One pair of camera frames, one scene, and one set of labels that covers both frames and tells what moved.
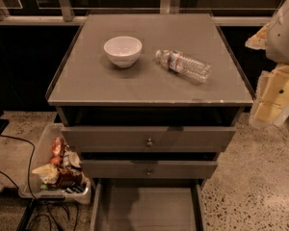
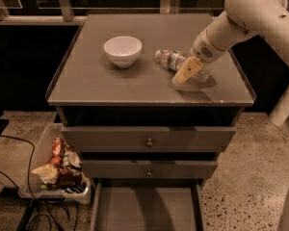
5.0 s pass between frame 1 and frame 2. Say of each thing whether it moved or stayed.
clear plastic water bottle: stayed
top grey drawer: stayed
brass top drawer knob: stayed
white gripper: moved
